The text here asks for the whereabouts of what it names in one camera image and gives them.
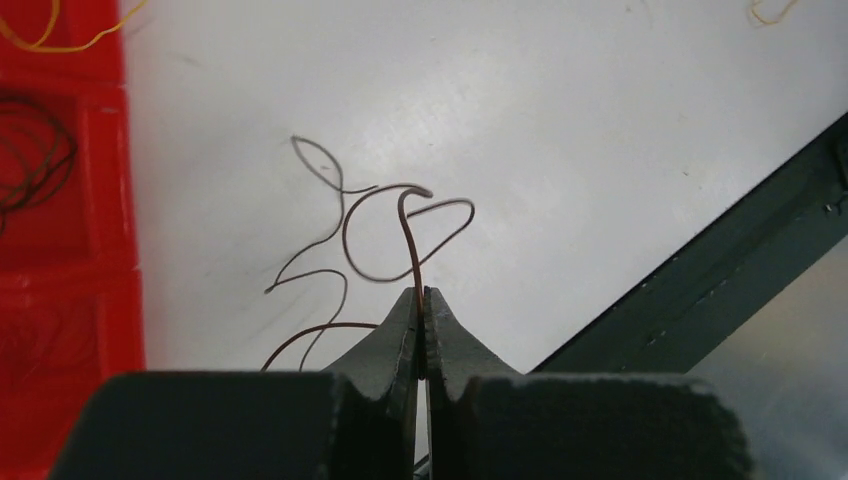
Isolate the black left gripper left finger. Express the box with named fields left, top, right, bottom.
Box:
left=50, top=288, right=419, bottom=479

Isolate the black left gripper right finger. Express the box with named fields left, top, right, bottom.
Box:
left=422, top=287, right=756, bottom=479

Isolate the brown thin cable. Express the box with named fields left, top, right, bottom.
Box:
left=259, top=134, right=477, bottom=376

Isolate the dark red cable bundle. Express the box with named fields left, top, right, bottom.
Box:
left=0, top=95, right=79, bottom=236

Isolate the orange thin cable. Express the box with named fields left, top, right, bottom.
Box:
left=0, top=0, right=150, bottom=56

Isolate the red yellow cable bundle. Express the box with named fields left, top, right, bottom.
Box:
left=747, top=0, right=803, bottom=29

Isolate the red plastic bin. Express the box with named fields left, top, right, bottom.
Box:
left=1, top=1, right=145, bottom=479

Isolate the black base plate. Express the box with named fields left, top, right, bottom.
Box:
left=536, top=117, right=847, bottom=373

